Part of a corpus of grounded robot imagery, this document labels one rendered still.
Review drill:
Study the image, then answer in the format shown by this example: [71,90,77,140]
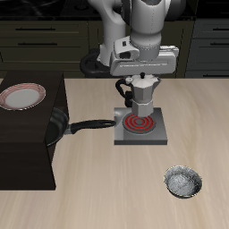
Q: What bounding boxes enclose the olive kitchen drawer cupboard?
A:
[0,19,101,80]

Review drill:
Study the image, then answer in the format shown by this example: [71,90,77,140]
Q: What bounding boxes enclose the black frying pan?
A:
[45,106,117,148]

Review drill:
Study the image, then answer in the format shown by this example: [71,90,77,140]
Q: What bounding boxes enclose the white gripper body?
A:
[109,46,180,77]

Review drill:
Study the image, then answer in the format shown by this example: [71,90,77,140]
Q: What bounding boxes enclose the dark wooden cabinet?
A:
[0,70,71,191]

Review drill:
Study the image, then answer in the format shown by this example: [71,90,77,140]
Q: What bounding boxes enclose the dark grey stove plate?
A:
[113,106,168,147]

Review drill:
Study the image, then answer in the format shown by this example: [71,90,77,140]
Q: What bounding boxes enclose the dark grey kitchen drawer cupboard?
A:
[184,18,229,80]

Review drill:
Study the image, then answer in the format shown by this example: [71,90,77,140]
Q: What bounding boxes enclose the silver moka pot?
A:
[114,72,162,118]

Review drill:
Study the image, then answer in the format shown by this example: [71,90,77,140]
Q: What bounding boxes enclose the small grey speckled bowl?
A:
[163,165,203,199]

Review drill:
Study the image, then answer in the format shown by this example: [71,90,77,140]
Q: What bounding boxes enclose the white plate with red rim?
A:
[0,82,47,112]

